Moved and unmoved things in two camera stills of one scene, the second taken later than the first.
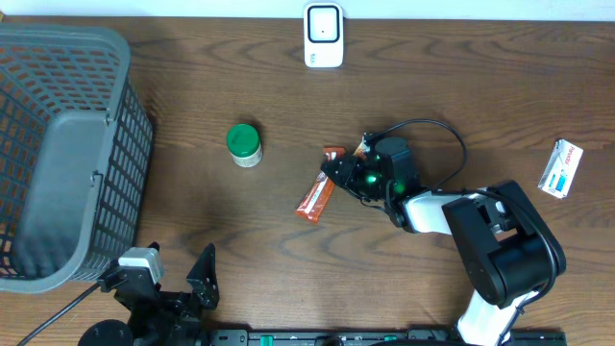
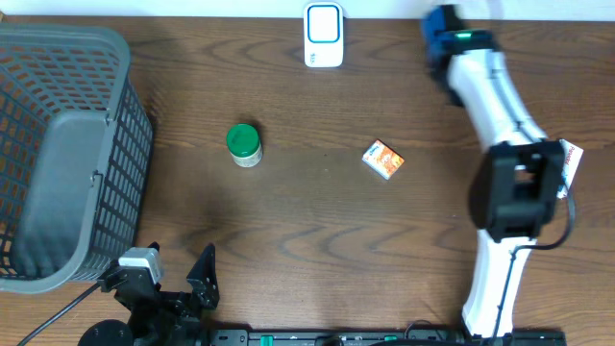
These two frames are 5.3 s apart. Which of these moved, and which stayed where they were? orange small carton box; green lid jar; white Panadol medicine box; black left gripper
Moved: orange small carton box
Stayed: white Panadol medicine box; black left gripper; green lid jar
